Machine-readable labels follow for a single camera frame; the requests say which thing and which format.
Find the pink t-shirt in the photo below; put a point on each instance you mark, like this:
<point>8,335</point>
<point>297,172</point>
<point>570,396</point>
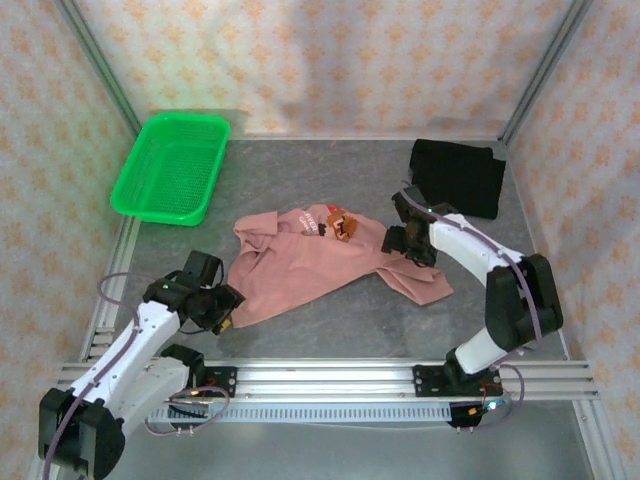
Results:
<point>310,265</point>

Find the black folded t-shirt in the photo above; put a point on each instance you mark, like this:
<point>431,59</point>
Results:
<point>465,175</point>

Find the aluminium mounting beam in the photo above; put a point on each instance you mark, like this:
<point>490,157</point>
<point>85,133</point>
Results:
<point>325,380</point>

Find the green plastic basket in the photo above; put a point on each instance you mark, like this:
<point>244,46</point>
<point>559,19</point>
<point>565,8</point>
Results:
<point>170,170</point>

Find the small controller board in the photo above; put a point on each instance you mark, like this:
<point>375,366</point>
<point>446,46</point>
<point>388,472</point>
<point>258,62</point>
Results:
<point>492,405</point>

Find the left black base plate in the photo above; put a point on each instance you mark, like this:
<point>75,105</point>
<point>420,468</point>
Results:
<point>222,380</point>

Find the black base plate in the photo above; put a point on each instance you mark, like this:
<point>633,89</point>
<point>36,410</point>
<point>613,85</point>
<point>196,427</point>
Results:
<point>222,380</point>
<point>427,382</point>

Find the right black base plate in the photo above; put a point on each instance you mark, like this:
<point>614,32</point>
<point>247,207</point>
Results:
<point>427,382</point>

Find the aluminium frame post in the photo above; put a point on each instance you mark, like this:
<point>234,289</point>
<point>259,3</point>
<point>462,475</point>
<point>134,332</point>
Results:
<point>545,65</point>
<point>95,60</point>

